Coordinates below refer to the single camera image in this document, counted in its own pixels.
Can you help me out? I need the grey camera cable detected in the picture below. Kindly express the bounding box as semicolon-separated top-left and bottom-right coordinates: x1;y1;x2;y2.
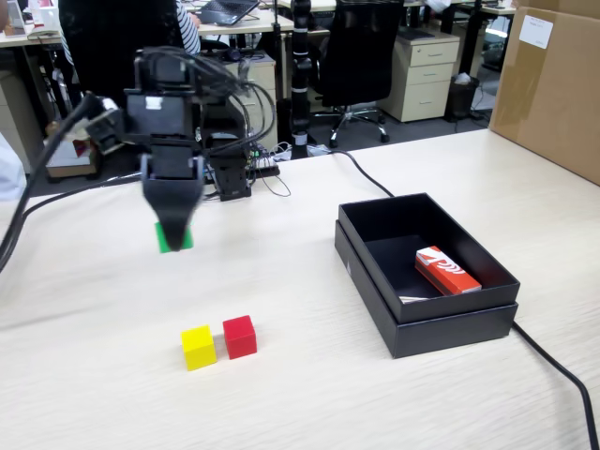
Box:
0;96;95;276

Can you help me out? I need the black pole with white bands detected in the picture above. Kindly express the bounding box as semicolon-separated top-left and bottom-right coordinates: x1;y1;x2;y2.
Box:
289;0;315;161

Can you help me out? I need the white desk telephone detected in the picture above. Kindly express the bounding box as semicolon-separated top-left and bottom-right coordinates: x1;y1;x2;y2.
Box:
26;24;63;41

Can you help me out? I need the person in striped shirt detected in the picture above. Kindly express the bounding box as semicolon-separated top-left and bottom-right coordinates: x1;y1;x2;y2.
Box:
173;0;203;56

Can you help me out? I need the thin black stand pole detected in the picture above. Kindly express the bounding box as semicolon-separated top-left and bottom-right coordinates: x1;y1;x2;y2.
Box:
272;0;285;103

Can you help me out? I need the black laptop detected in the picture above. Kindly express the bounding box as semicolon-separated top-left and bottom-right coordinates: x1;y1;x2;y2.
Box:
193;0;262;27

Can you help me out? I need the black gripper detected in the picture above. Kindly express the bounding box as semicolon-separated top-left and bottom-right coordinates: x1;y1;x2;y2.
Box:
140;142;207;253

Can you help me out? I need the small cardboard box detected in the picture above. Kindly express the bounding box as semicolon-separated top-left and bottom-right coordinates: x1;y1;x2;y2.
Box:
43;121;102;182

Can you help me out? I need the framed desk picture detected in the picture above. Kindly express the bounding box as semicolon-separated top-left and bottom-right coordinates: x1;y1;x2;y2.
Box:
0;0;29;39

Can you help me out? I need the red and white carton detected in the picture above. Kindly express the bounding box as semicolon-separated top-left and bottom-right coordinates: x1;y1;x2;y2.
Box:
37;0;62;27

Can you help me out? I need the black cardboard box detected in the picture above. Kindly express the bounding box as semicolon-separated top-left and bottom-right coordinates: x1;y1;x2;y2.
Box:
337;191;522;325

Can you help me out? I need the large brown cardboard box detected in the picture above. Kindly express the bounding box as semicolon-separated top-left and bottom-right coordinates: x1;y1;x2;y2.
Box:
487;0;600;188

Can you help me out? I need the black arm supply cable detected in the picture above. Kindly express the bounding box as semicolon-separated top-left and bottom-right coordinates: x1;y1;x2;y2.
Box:
0;172;144;263

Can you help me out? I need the yellow wooden cube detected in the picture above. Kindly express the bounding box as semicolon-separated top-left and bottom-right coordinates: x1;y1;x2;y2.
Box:
180;324;218;372

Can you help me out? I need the black high-back office chair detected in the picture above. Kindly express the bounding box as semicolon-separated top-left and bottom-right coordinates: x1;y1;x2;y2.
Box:
57;0;188;108

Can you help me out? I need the beige drawer cabinet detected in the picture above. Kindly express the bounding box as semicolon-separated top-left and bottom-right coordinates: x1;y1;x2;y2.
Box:
223;54;279;152

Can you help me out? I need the green wooden cube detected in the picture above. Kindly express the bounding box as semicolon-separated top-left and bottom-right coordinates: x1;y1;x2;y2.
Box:
155;221;195;255

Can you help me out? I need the black open box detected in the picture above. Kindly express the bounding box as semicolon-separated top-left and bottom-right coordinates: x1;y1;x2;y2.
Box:
333;218;519;360

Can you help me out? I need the red wooden cube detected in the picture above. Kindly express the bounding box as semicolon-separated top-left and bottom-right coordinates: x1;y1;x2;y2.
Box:
222;314;259;361

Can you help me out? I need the electronics controller board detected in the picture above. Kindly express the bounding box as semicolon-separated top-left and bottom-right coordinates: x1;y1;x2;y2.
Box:
247;143;283;179

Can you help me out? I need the black waste bin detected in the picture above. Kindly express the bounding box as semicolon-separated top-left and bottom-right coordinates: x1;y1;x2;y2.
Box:
446;73;483;124

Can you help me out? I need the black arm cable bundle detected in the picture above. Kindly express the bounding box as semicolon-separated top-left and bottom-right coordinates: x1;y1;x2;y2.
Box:
140;45;278;158

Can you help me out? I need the thick black power cable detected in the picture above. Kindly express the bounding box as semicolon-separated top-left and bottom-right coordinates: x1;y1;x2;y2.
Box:
327;148;600;450

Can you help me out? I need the orange matchbox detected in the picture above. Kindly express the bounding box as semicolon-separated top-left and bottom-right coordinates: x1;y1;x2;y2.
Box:
413;245;484;298

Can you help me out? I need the black mesh office chair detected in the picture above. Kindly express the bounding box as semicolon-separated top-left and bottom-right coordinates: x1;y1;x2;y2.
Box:
310;0;407;150

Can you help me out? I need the beige three-drawer cabinet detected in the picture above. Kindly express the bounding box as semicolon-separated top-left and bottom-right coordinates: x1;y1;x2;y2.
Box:
376;29;461;125

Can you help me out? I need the pale blue fabric item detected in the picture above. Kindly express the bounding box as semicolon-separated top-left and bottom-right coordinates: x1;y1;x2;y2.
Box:
0;131;27;204

